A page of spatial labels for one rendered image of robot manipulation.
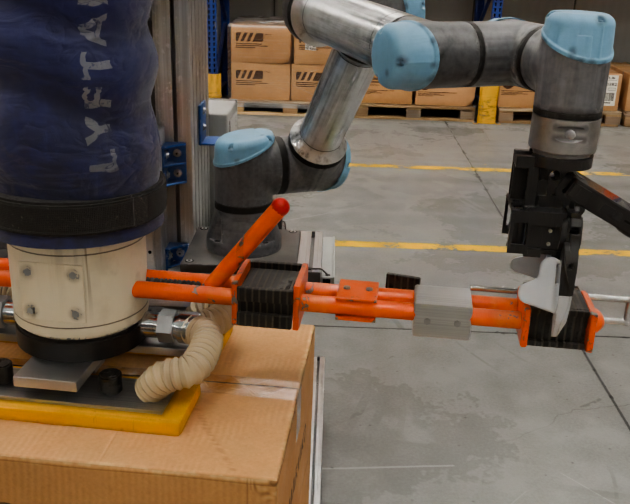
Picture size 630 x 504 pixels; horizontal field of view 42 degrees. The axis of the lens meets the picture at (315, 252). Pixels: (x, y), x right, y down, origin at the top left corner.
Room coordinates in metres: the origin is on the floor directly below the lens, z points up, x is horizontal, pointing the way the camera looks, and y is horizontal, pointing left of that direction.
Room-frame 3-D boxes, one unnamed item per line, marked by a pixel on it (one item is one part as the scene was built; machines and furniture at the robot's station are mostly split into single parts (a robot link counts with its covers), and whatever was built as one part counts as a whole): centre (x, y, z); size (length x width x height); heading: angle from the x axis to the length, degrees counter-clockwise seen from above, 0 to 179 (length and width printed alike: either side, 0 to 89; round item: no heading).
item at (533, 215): (0.92, -0.27, 1.34); 0.09 x 0.08 x 0.12; 84
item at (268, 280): (0.95, 0.05, 1.20); 0.10 x 0.08 x 0.06; 174
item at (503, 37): (1.00, -0.22, 1.50); 0.11 x 0.11 x 0.08; 23
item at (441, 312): (0.93, -0.16, 1.20); 0.07 x 0.07 x 0.04; 84
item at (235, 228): (1.57, 0.14, 1.09); 0.15 x 0.15 x 0.10
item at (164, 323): (0.98, 0.30, 1.14); 0.34 x 0.25 x 0.06; 84
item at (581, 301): (0.91, -0.29, 1.20); 0.08 x 0.07 x 0.05; 84
